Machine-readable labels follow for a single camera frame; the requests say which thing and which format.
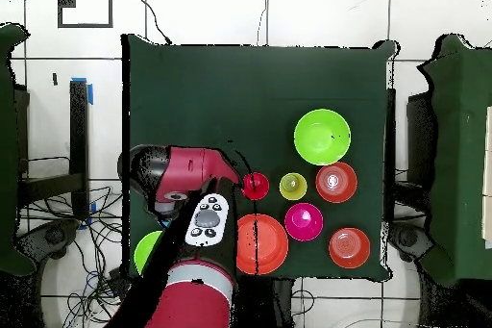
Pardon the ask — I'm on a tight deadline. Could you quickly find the large orange bowl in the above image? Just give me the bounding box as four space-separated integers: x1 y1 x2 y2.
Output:
235 213 289 276

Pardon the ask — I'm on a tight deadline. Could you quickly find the pink bowl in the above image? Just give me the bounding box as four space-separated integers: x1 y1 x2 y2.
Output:
283 202 325 242

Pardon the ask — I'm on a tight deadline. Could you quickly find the green bowl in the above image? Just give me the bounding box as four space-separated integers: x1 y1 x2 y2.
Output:
133 230 165 276
293 108 352 166

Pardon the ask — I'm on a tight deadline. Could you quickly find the red cup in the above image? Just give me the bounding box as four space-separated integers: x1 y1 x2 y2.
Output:
241 171 271 201

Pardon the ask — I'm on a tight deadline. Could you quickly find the yellow cup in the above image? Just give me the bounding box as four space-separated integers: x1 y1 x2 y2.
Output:
278 172 308 201

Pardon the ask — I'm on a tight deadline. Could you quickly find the dark green table cloth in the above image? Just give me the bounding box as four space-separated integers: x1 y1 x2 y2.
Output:
121 33 397 282

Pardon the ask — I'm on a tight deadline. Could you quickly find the small orange bowl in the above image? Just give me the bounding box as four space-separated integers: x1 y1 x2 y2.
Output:
328 226 372 270
315 161 358 205

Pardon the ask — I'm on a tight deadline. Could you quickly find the black power box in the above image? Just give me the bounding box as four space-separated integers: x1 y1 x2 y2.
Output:
107 266 134 298

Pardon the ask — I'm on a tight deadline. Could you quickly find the gray chair base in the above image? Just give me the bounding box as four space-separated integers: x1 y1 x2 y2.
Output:
386 221 433 264

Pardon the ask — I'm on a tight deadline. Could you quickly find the black chair base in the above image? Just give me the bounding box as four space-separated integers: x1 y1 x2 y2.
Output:
14 218 82 262

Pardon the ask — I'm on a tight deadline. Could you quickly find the green covered side table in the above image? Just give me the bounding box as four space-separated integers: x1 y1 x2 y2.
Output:
417 34 492 288
0 22 37 277

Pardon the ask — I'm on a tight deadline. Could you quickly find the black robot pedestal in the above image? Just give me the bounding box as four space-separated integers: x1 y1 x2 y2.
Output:
235 275 295 328

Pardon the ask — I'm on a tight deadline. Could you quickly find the thin floor cable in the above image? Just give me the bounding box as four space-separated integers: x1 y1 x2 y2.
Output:
256 0 269 46

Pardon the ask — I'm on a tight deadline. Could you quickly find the bundle of floor cables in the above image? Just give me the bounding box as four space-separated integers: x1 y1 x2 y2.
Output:
18 185 128 328

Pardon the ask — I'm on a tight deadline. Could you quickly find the black stool frame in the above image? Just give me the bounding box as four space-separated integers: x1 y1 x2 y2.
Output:
14 78 91 221

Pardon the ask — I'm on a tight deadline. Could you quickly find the black floor cable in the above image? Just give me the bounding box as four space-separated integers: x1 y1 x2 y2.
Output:
135 0 173 45

